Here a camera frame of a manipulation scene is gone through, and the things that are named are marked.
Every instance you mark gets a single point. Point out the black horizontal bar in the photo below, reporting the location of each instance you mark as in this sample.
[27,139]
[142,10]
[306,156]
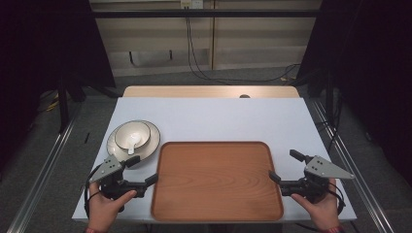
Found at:
[207,13]

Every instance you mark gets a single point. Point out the black curtain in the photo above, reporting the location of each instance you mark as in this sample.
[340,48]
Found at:
[39,48]
[372,64]

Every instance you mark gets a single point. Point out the metal floor rail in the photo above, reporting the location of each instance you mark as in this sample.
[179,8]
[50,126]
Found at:
[356,181]
[42,171]

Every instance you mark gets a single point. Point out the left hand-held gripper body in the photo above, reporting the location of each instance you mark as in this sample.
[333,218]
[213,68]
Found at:
[107,169]

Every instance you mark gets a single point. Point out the person's left hand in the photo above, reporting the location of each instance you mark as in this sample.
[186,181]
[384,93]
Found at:
[105,207]

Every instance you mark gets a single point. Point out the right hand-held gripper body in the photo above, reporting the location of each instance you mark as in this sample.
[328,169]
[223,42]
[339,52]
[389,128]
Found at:
[327,169]

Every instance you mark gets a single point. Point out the white wall socket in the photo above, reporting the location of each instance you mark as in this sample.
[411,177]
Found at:
[191,3]

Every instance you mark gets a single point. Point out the white round plate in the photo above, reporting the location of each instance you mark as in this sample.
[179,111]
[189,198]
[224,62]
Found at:
[152,142]

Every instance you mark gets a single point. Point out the white bowl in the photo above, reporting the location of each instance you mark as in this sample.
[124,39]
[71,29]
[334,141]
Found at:
[129,134]

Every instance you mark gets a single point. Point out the white ceramic spoon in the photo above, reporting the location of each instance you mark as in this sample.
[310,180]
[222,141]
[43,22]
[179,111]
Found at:
[131,147]

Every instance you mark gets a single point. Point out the brown wooden tray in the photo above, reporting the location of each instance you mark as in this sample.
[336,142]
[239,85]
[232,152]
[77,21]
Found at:
[217,181]

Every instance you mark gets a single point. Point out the black metal stand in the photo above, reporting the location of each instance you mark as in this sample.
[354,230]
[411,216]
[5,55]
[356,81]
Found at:
[63,103]

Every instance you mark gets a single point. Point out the small black stick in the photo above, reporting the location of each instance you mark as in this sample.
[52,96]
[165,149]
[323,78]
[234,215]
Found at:
[86,138]

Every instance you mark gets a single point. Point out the person's right hand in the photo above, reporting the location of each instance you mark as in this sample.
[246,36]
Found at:
[322,210]

